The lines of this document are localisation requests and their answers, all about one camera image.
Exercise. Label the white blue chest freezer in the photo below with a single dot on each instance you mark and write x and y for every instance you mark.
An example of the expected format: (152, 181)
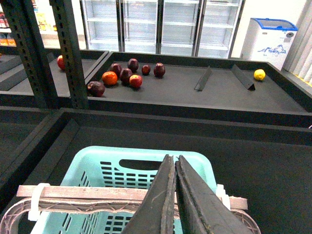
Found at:
(268, 40)

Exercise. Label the red apple left bin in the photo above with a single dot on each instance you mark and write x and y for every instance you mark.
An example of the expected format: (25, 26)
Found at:
(60, 62)

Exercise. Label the white zip tie right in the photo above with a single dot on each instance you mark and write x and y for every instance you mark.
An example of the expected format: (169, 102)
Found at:
(221, 194)

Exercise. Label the turquoise plastic basket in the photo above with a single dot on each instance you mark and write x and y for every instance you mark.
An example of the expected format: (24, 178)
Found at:
(99, 166)

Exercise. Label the black divider right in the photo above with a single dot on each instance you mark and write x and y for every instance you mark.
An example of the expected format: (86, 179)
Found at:
(244, 79)

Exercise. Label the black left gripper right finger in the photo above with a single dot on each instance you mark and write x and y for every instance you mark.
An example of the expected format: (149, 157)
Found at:
(200, 210)

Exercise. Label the dark red apple front left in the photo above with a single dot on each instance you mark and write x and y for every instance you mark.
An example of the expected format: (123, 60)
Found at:
(96, 88)

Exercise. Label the black metal shelf post rear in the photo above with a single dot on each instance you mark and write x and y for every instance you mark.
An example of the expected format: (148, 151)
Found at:
(25, 30)

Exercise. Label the black produce bin upper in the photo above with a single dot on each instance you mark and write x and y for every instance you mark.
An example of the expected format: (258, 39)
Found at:
(276, 100)

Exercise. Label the orange red fruit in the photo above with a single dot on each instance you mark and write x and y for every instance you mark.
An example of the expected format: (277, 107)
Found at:
(109, 78)

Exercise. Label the dark red apple right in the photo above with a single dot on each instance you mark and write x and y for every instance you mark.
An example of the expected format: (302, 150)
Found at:
(159, 70)

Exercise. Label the black metal shelf post front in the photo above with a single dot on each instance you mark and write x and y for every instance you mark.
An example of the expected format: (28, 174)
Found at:
(70, 51)

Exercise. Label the glass door display fridge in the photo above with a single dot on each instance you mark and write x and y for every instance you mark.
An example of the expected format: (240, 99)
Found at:
(196, 28)

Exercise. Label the black metal shelf post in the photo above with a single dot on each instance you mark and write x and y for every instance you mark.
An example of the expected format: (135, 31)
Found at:
(25, 30)
(70, 51)

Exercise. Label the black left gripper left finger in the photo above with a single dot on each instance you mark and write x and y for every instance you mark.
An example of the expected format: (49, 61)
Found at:
(156, 213)

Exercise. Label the black divider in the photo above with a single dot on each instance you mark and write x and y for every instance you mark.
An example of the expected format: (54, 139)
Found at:
(244, 79)
(203, 80)

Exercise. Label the black divider left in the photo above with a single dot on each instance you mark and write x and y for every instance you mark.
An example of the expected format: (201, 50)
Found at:
(203, 80)

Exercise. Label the small dark red apple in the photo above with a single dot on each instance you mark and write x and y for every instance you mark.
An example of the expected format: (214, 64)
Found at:
(145, 70)

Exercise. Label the yellow lemon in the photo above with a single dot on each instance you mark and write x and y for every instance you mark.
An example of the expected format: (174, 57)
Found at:
(259, 74)

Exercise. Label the red yellow apple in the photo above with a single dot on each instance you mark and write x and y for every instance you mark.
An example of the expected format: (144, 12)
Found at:
(135, 81)

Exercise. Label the white zip tie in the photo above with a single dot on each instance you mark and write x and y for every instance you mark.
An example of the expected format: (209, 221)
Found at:
(221, 194)
(34, 213)

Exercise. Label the white zip tie left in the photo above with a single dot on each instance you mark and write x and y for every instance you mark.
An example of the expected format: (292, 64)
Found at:
(34, 213)

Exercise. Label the dark red apple middle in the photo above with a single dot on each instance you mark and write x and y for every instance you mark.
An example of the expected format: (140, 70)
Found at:
(125, 75)

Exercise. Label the dark red apple back left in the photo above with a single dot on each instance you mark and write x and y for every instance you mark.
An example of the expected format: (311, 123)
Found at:
(116, 68)

